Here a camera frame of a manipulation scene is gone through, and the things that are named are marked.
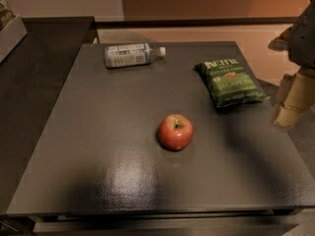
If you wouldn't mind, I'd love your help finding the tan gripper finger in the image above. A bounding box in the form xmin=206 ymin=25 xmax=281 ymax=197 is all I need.
xmin=268 ymin=27 xmax=292 ymax=51
xmin=272 ymin=67 xmax=315 ymax=128

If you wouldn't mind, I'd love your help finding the green jalapeno chip bag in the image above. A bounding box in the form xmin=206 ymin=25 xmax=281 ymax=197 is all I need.
xmin=194 ymin=58 xmax=267 ymax=108

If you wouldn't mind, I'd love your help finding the dark side counter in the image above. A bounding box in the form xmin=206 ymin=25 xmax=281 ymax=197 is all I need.
xmin=0 ymin=17 xmax=95 ymax=216

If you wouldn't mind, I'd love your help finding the red apple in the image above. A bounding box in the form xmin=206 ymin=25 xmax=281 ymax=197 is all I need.
xmin=157 ymin=114 xmax=194 ymax=151

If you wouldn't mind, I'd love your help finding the blue plastic water bottle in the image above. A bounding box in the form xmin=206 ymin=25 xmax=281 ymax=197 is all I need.
xmin=104 ymin=43 xmax=166 ymax=69

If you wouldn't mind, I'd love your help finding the grey box with items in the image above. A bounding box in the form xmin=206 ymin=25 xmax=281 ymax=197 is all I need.
xmin=0 ymin=0 xmax=28 ymax=63

